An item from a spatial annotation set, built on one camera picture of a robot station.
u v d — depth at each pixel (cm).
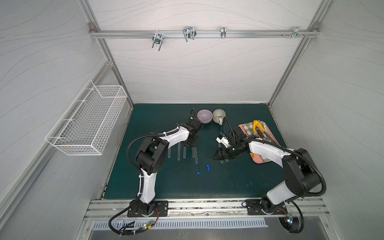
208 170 86
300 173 45
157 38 79
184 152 93
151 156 51
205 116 110
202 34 78
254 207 73
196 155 92
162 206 74
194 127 78
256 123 104
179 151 94
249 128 105
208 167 86
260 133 101
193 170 86
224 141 82
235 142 72
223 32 78
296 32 76
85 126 69
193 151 93
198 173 84
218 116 104
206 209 75
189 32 77
